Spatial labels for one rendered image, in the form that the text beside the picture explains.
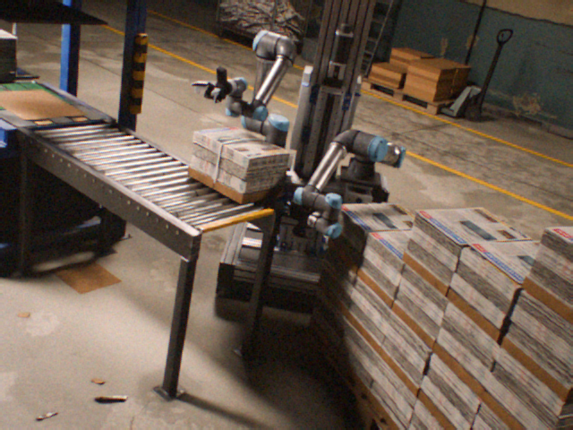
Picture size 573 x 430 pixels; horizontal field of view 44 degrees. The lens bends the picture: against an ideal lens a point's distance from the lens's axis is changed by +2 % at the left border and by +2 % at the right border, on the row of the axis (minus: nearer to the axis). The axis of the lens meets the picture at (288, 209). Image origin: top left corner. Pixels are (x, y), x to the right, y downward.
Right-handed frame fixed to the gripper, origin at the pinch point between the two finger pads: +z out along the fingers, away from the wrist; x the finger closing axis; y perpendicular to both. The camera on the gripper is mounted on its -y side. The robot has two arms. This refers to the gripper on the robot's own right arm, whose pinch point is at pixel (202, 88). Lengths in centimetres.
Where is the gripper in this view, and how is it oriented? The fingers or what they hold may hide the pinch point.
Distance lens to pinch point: 332.1
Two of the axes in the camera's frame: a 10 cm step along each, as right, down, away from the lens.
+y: -2.9, 8.5, 4.4
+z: -4.9, 2.6, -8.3
